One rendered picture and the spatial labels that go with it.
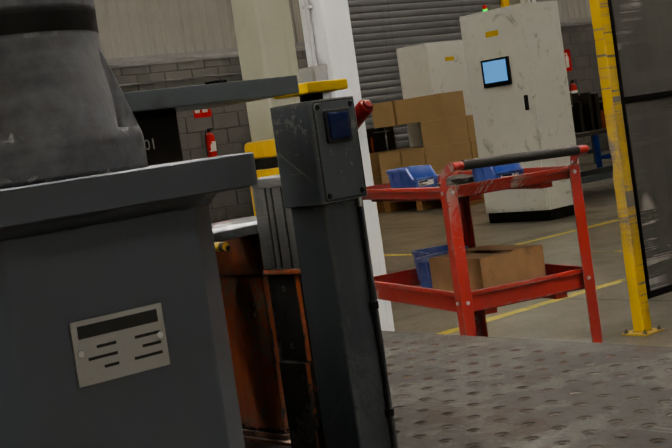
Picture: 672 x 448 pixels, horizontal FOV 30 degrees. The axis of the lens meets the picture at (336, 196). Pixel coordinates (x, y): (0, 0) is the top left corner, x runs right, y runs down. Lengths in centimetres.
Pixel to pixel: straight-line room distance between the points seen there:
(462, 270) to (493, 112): 840
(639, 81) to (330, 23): 147
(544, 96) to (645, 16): 571
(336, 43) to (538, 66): 632
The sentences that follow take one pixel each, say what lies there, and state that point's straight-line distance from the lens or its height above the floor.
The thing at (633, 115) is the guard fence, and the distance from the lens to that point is 589.
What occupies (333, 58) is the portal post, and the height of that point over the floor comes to 141.
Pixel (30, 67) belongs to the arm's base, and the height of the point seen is 117.
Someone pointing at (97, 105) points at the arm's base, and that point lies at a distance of 74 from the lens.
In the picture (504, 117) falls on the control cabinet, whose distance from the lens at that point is 1184.
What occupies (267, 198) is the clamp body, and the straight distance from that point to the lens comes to 156.
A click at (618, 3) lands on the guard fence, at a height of 149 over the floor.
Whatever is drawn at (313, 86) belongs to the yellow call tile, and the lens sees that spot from 134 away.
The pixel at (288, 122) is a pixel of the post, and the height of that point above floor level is 112.
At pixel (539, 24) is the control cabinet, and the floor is 179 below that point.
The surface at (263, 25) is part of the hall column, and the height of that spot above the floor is 188.
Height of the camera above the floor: 111
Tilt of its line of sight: 3 degrees down
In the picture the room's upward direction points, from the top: 8 degrees counter-clockwise
